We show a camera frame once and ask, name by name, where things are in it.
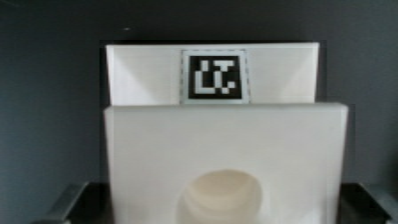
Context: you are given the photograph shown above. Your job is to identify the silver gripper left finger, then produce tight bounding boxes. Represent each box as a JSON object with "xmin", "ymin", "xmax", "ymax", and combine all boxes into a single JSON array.
[{"xmin": 32, "ymin": 183, "xmax": 87, "ymax": 224}]

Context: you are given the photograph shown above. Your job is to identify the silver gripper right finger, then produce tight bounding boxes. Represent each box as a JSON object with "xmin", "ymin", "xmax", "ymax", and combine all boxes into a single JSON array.
[{"xmin": 355, "ymin": 183, "xmax": 398, "ymax": 224}]

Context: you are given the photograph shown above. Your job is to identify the white lamp base block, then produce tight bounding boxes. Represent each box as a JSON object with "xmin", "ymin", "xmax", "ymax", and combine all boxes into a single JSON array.
[{"xmin": 104, "ymin": 43, "xmax": 348, "ymax": 224}]

